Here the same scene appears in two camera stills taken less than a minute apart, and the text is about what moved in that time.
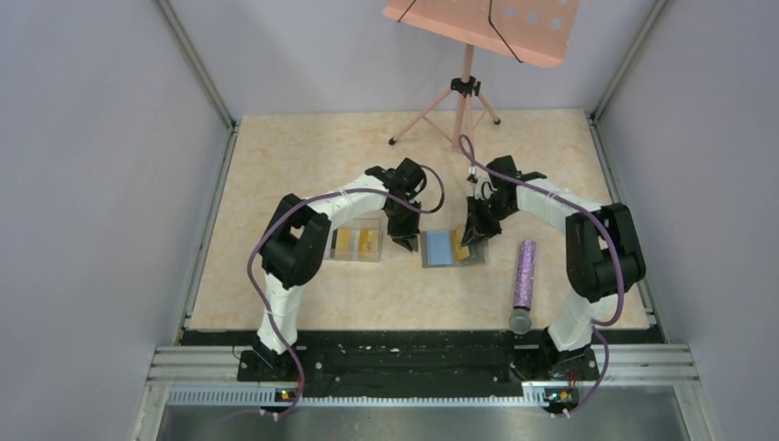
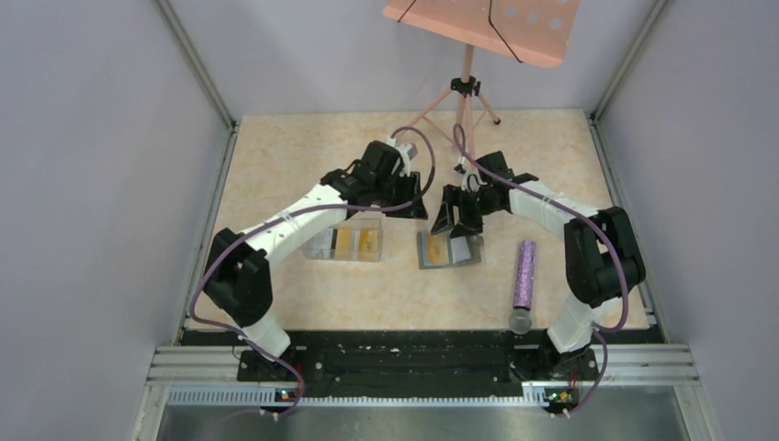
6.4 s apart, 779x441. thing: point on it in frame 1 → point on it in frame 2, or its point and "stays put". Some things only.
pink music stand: (531, 31) stays put
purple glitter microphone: (521, 317) stays put
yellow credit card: (461, 251) → (438, 248)
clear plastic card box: (359, 239) stays put
